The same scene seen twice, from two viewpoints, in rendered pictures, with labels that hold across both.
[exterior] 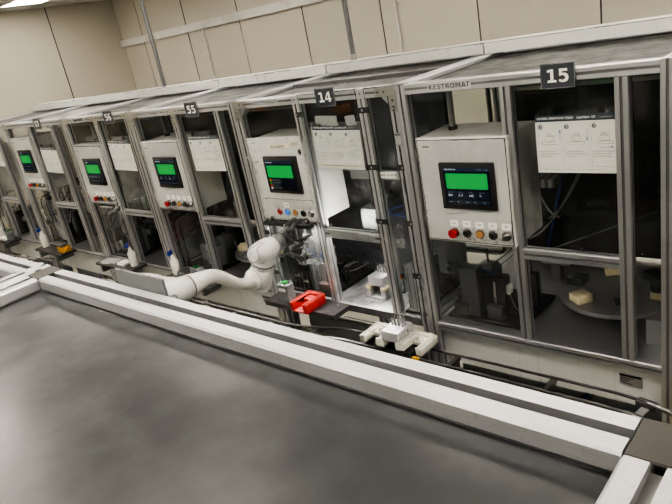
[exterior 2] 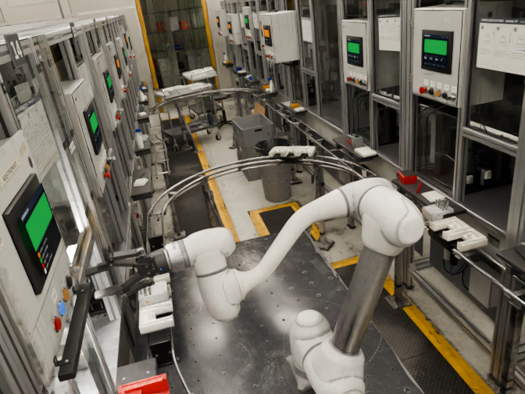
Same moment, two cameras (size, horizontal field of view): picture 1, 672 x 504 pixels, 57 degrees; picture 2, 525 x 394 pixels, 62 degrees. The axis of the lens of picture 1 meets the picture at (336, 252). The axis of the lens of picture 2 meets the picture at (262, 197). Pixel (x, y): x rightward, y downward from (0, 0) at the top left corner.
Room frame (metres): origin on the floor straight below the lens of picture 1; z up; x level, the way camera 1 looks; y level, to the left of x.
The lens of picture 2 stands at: (3.68, 1.17, 2.06)
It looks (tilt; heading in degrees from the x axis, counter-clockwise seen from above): 25 degrees down; 215
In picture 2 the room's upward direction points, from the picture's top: 8 degrees counter-clockwise
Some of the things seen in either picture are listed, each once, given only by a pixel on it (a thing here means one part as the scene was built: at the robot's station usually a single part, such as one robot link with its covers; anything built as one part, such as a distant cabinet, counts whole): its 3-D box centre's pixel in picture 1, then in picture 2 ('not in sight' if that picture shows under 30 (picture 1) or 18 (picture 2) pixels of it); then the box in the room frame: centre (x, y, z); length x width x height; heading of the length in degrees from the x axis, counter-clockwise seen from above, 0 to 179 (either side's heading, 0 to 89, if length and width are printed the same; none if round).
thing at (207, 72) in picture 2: not in sight; (204, 94); (-2.67, -4.21, 0.48); 0.84 x 0.58 x 0.97; 53
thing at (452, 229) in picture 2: not in sight; (450, 232); (1.58, 0.85, 0.84); 0.37 x 0.14 x 0.10; 45
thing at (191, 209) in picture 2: not in sight; (186, 162); (-0.67, -3.07, 0.01); 5.85 x 0.59 x 0.01; 45
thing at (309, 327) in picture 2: not in sight; (311, 339); (2.56, 0.53, 0.85); 0.18 x 0.16 x 0.22; 49
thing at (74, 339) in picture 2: (287, 222); (74, 322); (3.23, 0.22, 1.37); 0.36 x 0.04 x 0.04; 45
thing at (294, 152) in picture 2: not in sight; (292, 154); (0.71, -0.52, 0.84); 0.37 x 0.14 x 0.10; 103
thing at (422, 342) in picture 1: (398, 342); (157, 305); (2.64, -0.21, 0.84); 0.36 x 0.14 x 0.10; 45
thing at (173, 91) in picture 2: not in sight; (188, 113); (-1.49, -3.60, 0.48); 0.88 x 0.56 x 0.96; 153
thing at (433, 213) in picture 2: not in sight; (437, 209); (1.50, 0.77, 0.92); 0.13 x 0.10 x 0.09; 135
